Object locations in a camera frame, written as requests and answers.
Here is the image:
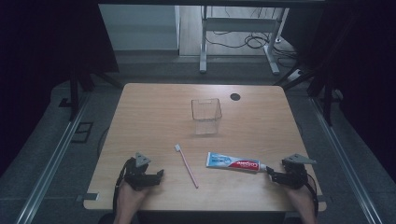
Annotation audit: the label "black floor cables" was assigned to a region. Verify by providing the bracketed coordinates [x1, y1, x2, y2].
[205, 7, 300, 68]

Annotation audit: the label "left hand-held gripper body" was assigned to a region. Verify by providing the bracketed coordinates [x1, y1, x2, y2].
[123, 151, 157, 191]

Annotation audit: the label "toothpaste tube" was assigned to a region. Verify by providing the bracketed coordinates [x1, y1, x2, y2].
[205, 151, 268, 173]

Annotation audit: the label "person's left hand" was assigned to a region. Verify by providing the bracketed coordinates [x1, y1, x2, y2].
[117, 180, 151, 210]

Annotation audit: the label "pink toothbrush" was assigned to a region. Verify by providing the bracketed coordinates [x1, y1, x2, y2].
[174, 143, 200, 189]

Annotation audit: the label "person's right hand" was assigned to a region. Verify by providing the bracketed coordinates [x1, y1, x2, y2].
[284, 183, 317, 208]

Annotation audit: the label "aluminium floor rail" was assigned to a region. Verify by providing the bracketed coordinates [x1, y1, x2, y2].
[13, 92, 92, 224]
[309, 96, 384, 224]

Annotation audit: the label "white metal desk frame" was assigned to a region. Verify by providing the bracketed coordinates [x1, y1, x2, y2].
[199, 5, 290, 76]

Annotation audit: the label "hand-held gripper cable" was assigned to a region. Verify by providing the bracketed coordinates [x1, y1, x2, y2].
[306, 173, 319, 217]
[112, 158, 135, 216]

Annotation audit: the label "right hand-held gripper cable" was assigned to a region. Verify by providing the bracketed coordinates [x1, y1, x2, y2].
[306, 173, 319, 217]

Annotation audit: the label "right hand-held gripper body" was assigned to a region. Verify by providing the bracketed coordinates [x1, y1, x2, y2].
[276, 153, 318, 190]

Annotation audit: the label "black metal stand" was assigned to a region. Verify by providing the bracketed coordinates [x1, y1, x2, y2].
[59, 66, 124, 122]
[274, 62, 344, 127]

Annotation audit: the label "left hand-held gripper cable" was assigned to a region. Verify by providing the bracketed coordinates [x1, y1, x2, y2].
[112, 158, 135, 216]

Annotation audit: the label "clear plastic container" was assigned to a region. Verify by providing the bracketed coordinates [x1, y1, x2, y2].
[191, 97, 223, 135]

